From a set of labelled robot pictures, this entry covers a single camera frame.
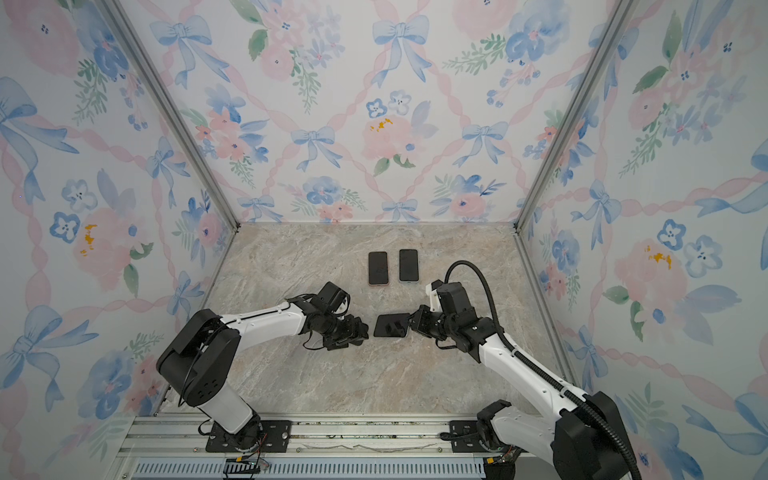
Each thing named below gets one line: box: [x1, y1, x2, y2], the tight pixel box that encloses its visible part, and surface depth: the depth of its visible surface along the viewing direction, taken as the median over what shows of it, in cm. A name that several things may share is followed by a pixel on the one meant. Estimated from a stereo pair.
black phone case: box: [373, 313, 411, 338], surface depth 100 cm
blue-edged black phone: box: [399, 249, 419, 283], surface depth 110 cm
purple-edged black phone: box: [368, 251, 389, 286], surface depth 109 cm
